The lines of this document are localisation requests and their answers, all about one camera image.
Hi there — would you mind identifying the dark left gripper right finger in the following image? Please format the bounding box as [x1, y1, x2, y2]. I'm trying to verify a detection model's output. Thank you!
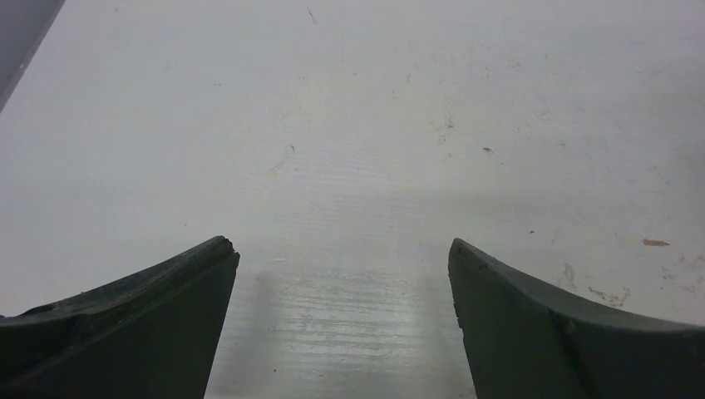
[448, 239, 704, 398]

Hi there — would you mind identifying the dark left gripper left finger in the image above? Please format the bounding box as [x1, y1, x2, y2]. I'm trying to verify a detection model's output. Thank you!
[1, 236, 239, 398]

